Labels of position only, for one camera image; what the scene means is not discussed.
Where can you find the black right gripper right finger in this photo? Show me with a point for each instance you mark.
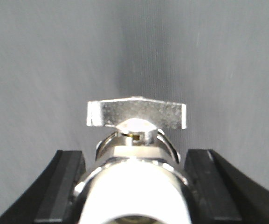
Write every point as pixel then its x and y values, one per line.
pixel 222 194

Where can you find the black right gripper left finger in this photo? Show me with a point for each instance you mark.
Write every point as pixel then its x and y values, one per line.
pixel 49 199

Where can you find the silver metal valve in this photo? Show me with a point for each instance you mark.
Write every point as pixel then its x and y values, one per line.
pixel 136 178

